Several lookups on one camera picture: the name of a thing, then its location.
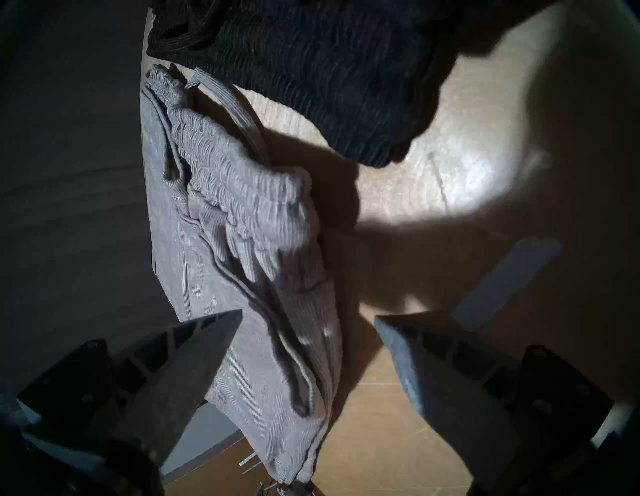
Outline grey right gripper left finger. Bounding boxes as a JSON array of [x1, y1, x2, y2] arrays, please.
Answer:
[[17, 309, 244, 467]]

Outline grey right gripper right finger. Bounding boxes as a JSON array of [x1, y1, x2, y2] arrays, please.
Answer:
[[375, 310, 613, 496]]

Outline grey drawstring pants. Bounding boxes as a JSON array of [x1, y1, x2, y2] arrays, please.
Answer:
[[140, 64, 346, 496]]

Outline white tape strip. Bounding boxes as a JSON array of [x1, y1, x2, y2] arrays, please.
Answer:
[[452, 237, 563, 331]]

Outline black drawstring pants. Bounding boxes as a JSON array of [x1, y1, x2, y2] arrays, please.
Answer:
[[145, 0, 501, 168]]

